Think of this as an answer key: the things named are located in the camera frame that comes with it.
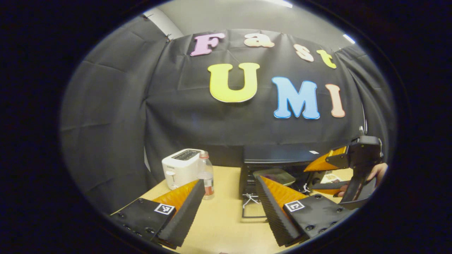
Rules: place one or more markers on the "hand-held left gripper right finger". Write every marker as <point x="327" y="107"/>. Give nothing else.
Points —
<point x="273" y="215"/>

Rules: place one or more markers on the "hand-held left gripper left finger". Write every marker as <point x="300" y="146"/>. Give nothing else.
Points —
<point x="183" y="215"/>

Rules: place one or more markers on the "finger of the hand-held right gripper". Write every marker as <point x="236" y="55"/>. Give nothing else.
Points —
<point x="319" y="165"/>
<point x="330" y="185"/>

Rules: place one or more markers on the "black electric oven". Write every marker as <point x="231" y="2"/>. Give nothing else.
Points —
<point x="279" y="155"/>

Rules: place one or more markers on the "white divided plate with beans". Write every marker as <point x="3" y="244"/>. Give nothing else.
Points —
<point x="333" y="177"/>

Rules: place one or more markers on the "clear bottle with red label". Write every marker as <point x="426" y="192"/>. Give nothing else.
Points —
<point x="206" y="176"/>

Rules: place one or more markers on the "white toaster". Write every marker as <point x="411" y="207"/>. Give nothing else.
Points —
<point x="176" y="169"/>

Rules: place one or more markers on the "black backdrop cloth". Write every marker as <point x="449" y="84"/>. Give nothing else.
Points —
<point x="141" y="106"/>

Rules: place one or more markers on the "small ceiling light panel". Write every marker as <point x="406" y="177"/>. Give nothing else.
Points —
<point x="349" y="38"/>

